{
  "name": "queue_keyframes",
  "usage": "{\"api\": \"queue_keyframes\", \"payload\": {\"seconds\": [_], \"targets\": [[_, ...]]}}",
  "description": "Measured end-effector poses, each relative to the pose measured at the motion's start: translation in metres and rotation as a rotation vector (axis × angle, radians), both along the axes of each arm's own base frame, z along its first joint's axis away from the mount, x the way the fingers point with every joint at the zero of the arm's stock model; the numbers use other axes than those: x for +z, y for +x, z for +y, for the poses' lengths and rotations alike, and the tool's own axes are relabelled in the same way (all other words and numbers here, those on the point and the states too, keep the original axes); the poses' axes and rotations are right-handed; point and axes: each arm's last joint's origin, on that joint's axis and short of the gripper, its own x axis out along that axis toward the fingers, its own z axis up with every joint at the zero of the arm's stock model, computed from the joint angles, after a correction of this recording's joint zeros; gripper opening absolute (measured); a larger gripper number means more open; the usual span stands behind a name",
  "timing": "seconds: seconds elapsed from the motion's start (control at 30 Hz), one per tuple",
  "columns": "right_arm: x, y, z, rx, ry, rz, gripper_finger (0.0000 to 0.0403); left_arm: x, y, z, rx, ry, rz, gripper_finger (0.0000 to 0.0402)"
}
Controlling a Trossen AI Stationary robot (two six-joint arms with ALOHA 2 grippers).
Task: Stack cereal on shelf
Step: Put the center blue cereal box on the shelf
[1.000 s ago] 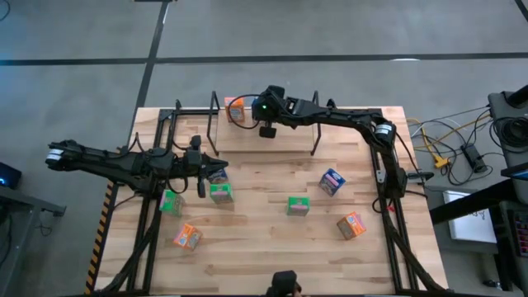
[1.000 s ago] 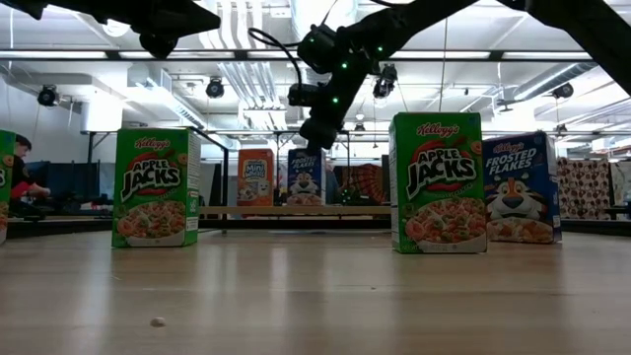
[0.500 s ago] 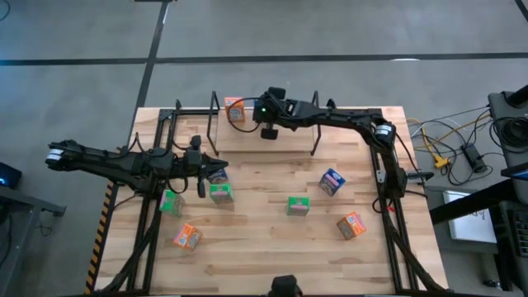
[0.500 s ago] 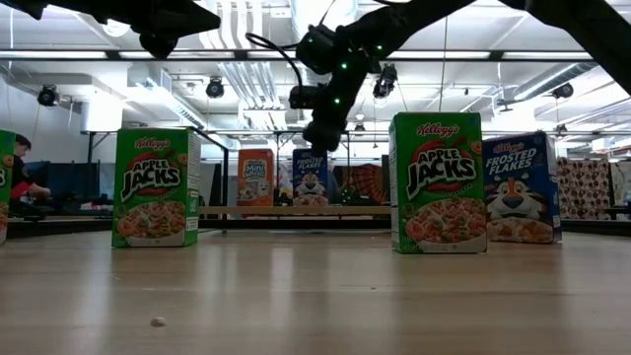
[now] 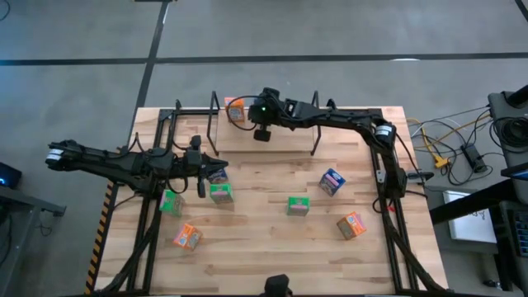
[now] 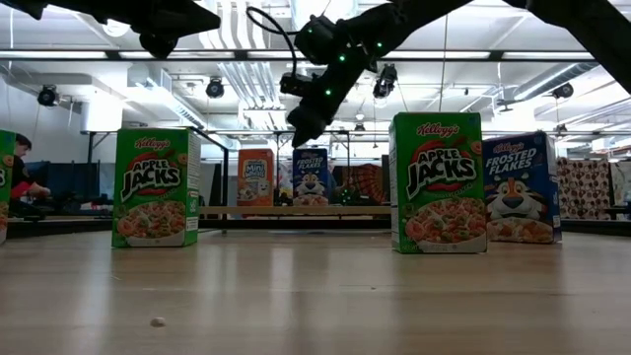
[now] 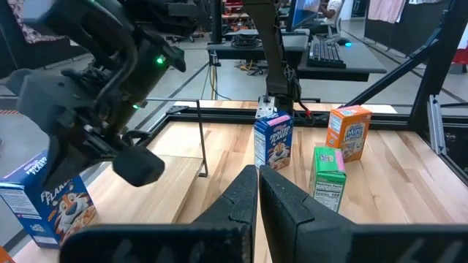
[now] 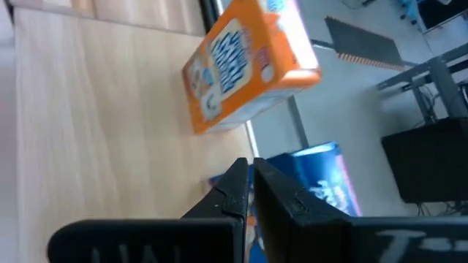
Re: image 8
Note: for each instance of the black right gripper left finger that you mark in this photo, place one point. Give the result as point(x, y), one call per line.
point(164, 241)

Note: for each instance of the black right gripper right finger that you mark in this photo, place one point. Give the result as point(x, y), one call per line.
point(329, 241)

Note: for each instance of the blue Frosted Flakes cereal box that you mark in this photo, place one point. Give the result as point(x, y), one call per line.
point(318, 175)

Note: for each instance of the orange Mini Wheats cereal box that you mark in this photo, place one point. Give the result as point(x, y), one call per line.
point(234, 65)

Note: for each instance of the black cabinet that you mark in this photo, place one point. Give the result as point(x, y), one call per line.
point(428, 164)

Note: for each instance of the black floor mat striped edge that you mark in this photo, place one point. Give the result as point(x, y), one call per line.
point(365, 44)

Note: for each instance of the grey desk frame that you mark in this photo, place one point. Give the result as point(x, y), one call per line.
point(438, 78)

